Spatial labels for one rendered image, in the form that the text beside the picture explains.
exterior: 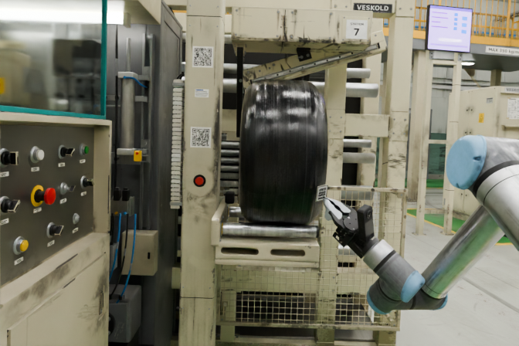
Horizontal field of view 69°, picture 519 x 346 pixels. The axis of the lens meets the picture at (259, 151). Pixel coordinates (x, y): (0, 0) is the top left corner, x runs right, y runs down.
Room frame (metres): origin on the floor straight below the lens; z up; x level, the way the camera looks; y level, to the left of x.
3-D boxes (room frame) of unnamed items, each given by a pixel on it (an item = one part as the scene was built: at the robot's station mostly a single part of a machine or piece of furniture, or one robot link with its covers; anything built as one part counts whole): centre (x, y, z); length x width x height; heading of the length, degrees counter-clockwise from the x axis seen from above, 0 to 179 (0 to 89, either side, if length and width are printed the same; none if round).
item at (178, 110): (1.40, 0.30, 1.19); 0.05 x 0.04 x 0.48; 0
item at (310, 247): (1.31, -0.04, 0.84); 0.36 x 0.09 x 0.06; 90
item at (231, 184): (1.83, 0.18, 1.05); 0.20 x 0.15 x 0.30; 90
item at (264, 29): (1.75, -0.16, 1.71); 0.61 x 0.25 x 0.15; 90
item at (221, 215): (1.45, 0.14, 0.90); 0.40 x 0.03 x 0.10; 0
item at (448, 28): (4.74, -2.30, 2.60); 0.60 x 0.05 x 0.55; 100
